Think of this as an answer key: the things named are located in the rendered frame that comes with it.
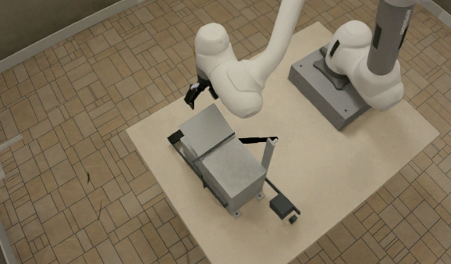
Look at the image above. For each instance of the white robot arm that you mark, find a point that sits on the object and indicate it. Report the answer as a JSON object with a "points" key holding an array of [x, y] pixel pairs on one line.
{"points": [[378, 81]]}

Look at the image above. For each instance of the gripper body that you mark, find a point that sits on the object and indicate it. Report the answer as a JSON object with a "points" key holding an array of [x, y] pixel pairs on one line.
{"points": [[203, 82]]}

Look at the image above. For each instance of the black straight rod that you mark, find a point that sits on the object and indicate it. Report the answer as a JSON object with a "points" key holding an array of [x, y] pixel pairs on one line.
{"points": [[251, 140]]}

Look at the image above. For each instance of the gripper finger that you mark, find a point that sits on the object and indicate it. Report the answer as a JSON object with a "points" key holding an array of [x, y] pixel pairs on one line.
{"points": [[193, 93]]}

